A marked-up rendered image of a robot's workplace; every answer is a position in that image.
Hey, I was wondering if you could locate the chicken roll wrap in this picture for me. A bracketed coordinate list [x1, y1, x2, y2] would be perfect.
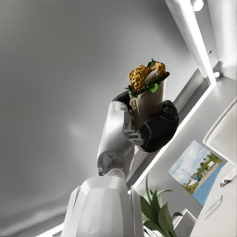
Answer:
[124, 57, 171, 153]

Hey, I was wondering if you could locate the green potted plant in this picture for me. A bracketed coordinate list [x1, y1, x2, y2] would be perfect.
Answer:
[139, 174, 183, 237]

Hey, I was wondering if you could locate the white ceiling light strip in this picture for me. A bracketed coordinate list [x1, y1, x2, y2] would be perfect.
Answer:
[164, 0, 218, 86]

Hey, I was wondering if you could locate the landscape wall picture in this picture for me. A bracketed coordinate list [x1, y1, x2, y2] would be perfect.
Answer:
[168, 140, 228, 206]

